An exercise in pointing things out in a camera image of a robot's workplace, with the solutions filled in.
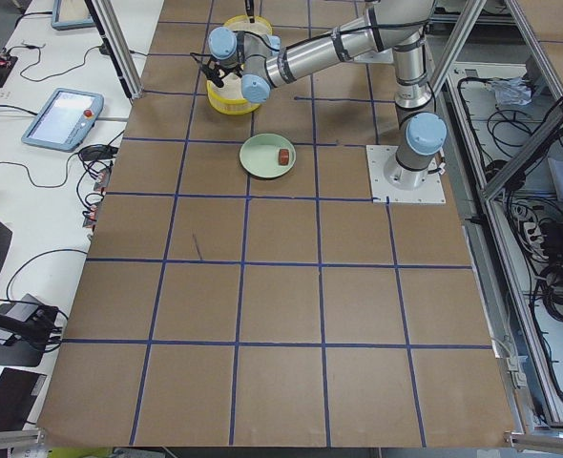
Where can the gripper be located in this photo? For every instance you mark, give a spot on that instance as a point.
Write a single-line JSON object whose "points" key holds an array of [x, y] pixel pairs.
{"points": [[227, 72]]}

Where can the yellow steamer basket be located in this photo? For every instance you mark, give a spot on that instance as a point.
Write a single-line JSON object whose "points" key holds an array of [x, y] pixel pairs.
{"points": [[259, 26], [228, 99]]}

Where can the red-brown bun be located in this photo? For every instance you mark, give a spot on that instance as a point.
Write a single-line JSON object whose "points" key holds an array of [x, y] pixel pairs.
{"points": [[284, 157]]}

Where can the green plate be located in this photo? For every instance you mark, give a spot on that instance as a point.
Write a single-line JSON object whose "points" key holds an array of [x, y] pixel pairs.
{"points": [[259, 155]]}

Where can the far teach pendant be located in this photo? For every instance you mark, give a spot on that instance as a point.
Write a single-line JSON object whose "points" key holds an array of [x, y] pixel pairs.
{"points": [[70, 15]]}

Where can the teach pendant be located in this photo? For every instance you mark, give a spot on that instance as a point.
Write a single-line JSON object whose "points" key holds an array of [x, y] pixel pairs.
{"points": [[65, 120], [70, 15]]}

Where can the near teach pendant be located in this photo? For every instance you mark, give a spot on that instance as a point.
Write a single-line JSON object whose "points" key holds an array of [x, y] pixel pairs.
{"points": [[65, 120]]}

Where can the crumpled plastic bag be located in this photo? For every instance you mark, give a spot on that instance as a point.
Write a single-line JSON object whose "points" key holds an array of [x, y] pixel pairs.
{"points": [[512, 91]]}

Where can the black monitor stand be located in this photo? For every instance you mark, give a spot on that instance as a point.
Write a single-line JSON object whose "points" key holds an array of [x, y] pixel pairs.
{"points": [[28, 330]]}

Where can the aluminium frame post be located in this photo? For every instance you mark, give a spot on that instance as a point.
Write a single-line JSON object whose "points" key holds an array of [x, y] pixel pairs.
{"points": [[113, 39]]}

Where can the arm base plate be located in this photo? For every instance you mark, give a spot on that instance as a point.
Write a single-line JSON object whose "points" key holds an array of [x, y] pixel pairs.
{"points": [[390, 183], [373, 57]]}

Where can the cable tray frame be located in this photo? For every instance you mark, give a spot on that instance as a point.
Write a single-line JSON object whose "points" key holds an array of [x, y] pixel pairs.
{"points": [[514, 158]]}

